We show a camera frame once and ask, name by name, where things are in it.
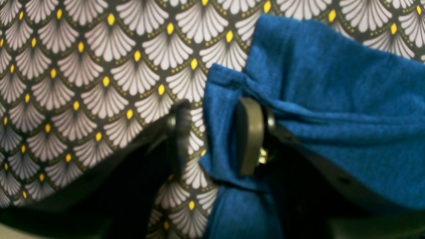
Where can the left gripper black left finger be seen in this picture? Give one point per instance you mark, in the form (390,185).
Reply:
(123,185)

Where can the patterned fan-print tablecloth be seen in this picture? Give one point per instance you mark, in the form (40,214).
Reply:
(80,79)

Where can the blue long-sleeve T-shirt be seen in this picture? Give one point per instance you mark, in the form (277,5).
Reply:
(361,108)

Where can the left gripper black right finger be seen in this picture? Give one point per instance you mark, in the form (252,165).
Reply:
(315,198)

